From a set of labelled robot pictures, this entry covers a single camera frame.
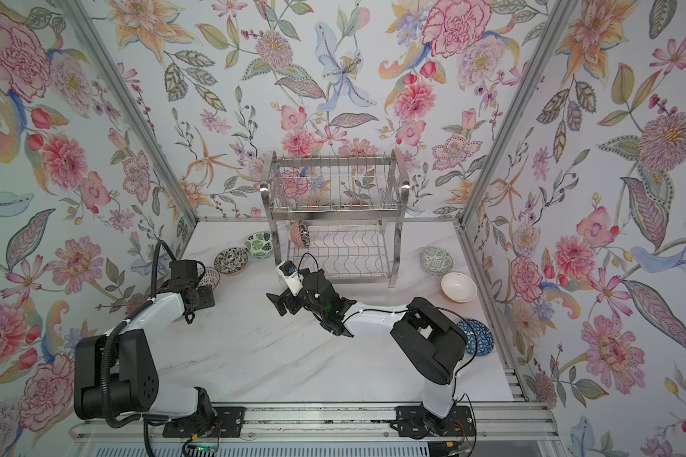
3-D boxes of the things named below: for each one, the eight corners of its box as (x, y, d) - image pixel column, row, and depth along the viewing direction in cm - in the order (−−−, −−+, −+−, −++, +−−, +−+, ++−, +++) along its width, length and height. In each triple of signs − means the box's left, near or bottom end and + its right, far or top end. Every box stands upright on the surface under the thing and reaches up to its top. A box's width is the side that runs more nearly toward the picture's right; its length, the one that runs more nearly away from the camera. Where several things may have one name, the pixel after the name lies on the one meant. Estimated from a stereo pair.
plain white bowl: (442, 308, 98) (446, 300, 94) (435, 280, 105) (439, 272, 101) (475, 308, 98) (481, 300, 94) (467, 280, 105) (472, 272, 101)
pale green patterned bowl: (421, 275, 104) (424, 269, 101) (417, 252, 111) (419, 246, 108) (452, 275, 104) (455, 269, 102) (446, 253, 111) (448, 247, 108)
